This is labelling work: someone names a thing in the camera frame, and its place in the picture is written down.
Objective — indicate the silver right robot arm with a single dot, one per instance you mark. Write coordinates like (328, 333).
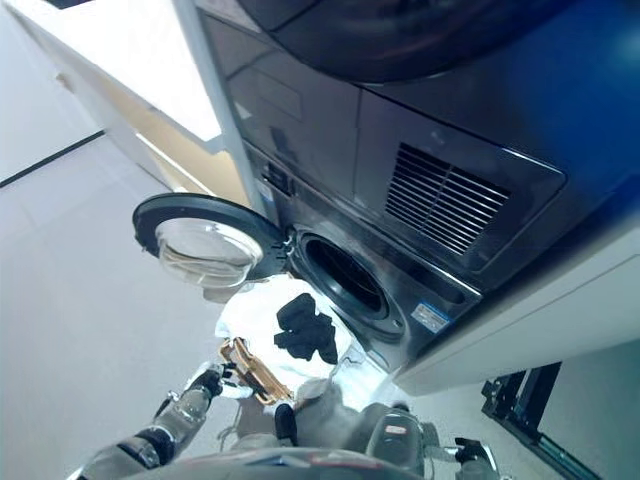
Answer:
(482, 470)

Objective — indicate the silver right robot leg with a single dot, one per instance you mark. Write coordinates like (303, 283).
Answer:
(395, 432)

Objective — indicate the grey dryer with vent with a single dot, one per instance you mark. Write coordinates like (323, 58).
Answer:
(325, 125)

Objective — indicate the round washing machine door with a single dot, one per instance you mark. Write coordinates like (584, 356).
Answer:
(150, 210)

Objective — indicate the black metal gantry frame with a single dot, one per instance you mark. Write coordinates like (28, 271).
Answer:
(510, 400)

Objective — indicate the small blue white sticker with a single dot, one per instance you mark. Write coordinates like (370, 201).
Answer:
(265, 197)

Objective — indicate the blue white energy label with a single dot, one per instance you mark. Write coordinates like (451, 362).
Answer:
(431, 316)

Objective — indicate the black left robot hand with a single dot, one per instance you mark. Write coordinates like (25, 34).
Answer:
(212, 382)

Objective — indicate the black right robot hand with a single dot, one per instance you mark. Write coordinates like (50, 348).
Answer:
(472, 450)

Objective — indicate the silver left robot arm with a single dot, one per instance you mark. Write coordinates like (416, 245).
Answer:
(170, 420)

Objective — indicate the grey front-load washing machine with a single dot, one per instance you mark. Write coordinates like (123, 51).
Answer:
(365, 235)

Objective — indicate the grey robot torso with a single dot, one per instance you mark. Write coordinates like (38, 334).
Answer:
(325, 462)

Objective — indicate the white counter cabinet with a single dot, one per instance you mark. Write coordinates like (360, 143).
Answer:
(150, 75)

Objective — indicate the brown wicker laundry basket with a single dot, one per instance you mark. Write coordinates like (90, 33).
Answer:
(250, 367)

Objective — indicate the white cloth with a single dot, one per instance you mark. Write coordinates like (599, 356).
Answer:
(250, 310)

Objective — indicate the black cloth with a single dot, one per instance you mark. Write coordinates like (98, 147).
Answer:
(305, 330)

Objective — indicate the dark grey washing machine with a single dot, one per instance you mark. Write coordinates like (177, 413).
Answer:
(525, 325)

